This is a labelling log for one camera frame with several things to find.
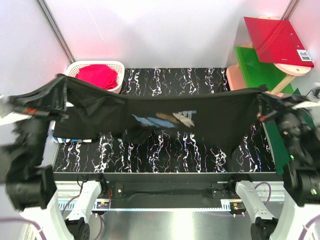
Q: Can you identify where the purple cable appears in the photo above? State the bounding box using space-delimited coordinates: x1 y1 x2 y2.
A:
253 181 320 240
0 194 106 240

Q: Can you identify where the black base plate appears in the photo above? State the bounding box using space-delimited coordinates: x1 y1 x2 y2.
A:
109 181 240 209

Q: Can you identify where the black graphic t shirt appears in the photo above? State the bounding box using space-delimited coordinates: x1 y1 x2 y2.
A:
69 79 265 155

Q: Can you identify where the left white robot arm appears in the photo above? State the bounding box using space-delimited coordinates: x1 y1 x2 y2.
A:
0 74 108 240

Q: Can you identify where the light green folder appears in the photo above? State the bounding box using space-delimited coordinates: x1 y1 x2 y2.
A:
234 46 287 92

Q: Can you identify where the folded black t shirt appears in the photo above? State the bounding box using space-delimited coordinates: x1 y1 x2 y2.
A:
53 107 100 141

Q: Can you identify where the dark green binder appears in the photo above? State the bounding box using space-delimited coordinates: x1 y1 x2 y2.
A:
264 87 303 177

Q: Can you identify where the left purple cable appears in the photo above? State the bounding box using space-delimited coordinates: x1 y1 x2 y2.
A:
0 194 106 240

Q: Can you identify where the pink t shirt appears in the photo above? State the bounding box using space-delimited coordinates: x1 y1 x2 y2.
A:
75 64 118 90

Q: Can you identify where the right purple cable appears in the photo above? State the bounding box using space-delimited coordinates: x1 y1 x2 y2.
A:
253 181 320 240

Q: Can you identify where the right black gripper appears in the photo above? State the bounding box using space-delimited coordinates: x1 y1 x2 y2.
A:
259 89 316 160

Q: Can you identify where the pink wooden shelf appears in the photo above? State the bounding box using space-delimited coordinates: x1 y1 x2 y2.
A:
226 16 313 96

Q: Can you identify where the red folder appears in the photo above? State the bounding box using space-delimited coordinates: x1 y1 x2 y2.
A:
244 16 314 68

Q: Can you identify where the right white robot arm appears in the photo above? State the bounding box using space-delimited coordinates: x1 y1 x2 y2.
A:
227 82 320 240

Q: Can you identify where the aluminium rail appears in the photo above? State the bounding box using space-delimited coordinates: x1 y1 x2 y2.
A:
55 181 285 202

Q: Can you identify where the white plastic basket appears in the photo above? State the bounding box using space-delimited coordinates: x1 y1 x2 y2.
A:
64 60 125 94

